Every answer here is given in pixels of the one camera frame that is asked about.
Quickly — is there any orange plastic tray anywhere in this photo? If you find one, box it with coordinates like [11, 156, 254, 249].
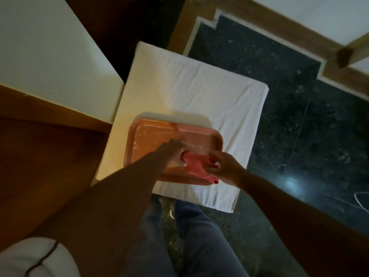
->
[124, 118, 224, 186]

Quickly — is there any pink cloth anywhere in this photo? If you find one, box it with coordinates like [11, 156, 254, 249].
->
[181, 151, 219, 182]

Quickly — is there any wooden post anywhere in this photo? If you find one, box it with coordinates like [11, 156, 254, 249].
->
[336, 33, 369, 69]

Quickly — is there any white cable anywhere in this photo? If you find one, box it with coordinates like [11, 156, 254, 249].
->
[354, 191, 369, 213]

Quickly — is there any dark cord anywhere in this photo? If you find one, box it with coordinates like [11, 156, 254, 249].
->
[25, 241, 59, 277]

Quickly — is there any person's left hand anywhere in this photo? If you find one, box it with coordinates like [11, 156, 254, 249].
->
[156, 138, 190, 169]

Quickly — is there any person's right forearm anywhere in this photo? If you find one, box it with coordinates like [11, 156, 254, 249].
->
[236, 169, 369, 277]

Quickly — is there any white mattress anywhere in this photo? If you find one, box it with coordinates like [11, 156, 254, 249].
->
[0, 0, 125, 124]

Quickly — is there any person's left leg in jeans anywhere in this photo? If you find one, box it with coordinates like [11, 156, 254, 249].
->
[121, 195, 177, 277]

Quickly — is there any person's leg in jeans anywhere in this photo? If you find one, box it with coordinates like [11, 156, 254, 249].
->
[174, 200, 250, 277]
[121, 195, 177, 277]

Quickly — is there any white shirt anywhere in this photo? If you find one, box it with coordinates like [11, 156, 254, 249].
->
[0, 237, 82, 277]

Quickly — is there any person's right hand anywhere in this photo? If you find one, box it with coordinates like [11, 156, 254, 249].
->
[204, 150, 246, 187]

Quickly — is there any person's right leg in jeans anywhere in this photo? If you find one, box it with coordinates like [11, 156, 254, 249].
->
[174, 200, 250, 277]

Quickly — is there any person's left forearm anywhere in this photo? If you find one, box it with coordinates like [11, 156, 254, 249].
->
[30, 151, 168, 277]

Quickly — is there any wooden bed frame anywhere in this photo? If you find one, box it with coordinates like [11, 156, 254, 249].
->
[0, 84, 113, 252]

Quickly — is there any white table cloth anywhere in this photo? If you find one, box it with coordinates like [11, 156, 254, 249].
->
[92, 41, 270, 213]

